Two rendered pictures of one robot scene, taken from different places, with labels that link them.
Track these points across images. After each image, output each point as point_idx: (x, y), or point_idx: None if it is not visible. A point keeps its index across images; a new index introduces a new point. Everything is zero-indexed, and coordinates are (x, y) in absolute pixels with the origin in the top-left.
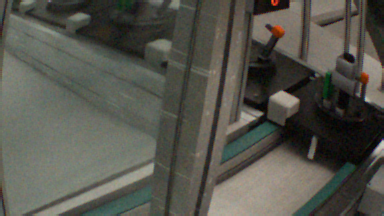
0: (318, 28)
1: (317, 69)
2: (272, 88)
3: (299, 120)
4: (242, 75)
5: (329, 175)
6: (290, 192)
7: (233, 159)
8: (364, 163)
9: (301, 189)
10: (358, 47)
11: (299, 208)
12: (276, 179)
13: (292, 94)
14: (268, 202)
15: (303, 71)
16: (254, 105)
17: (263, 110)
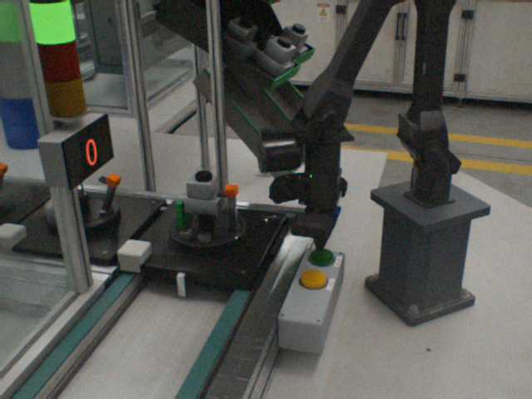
0: (169, 137)
1: (169, 194)
2: (120, 238)
3: (155, 263)
4: (81, 247)
5: (215, 308)
6: (171, 343)
7: (96, 325)
8: (262, 287)
9: (184, 337)
10: (217, 150)
11: (189, 371)
12: (150, 331)
13: (142, 236)
14: (150, 364)
15: (151, 204)
16: (105, 263)
17: (115, 263)
